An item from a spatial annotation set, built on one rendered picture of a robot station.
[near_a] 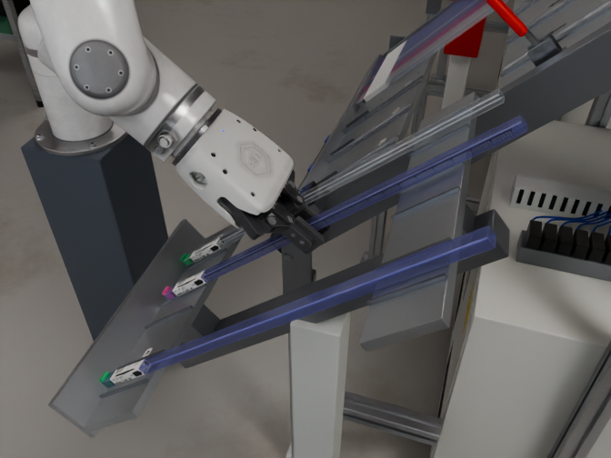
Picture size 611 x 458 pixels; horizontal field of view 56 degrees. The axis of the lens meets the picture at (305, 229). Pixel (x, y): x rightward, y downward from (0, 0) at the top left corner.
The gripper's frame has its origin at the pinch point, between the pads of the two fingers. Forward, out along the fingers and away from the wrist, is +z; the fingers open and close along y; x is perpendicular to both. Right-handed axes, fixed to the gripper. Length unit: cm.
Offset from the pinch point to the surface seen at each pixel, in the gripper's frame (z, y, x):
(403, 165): 8.2, 20.2, -2.6
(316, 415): 19.9, -5.5, 19.0
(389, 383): 66, 47, 64
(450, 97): 37, 124, 27
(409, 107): 8.2, 41.3, 0.6
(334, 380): 15.9, -5.5, 10.9
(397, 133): 7.9, 33.0, 1.2
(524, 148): 41, 73, 3
